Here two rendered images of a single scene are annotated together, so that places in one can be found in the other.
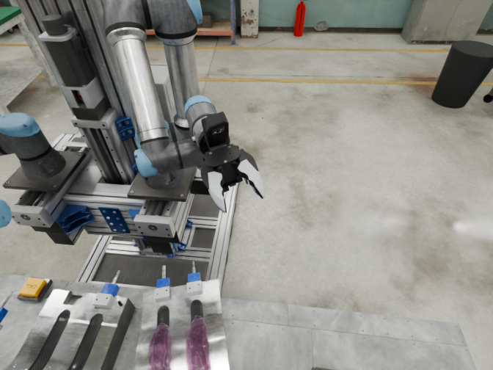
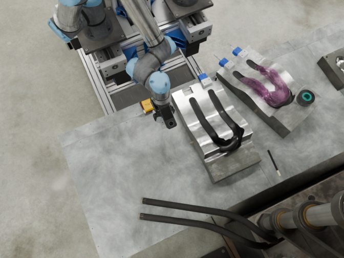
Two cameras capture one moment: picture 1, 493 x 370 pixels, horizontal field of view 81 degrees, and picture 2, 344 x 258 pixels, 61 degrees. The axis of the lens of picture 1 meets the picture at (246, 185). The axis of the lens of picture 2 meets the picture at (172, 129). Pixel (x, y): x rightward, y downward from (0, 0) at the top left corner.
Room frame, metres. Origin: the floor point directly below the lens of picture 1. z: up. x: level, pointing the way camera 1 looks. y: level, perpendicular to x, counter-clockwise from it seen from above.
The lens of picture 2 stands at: (-0.19, 1.00, 2.25)
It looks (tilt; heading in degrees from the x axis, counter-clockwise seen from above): 70 degrees down; 330
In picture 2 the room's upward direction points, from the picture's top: 1 degrees counter-clockwise
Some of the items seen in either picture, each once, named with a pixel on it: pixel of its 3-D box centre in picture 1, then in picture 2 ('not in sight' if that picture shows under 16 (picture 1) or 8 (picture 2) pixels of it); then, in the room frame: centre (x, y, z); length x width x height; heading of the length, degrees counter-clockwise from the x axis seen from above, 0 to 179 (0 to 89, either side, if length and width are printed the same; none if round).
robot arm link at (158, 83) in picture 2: not in sight; (159, 85); (0.31, 0.76, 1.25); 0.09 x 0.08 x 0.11; 19
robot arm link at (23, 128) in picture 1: (20, 134); (88, 5); (0.86, 0.82, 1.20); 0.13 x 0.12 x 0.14; 109
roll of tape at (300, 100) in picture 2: not in sight; (305, 98); (0.04, 0.10, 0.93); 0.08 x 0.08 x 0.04
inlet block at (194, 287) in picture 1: (194, 277); (236, 50); (0.48, 0.19, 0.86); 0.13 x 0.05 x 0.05; 11
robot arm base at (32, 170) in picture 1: (39, 158); (95, 22); (0.86, 0.82, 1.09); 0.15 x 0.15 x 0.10
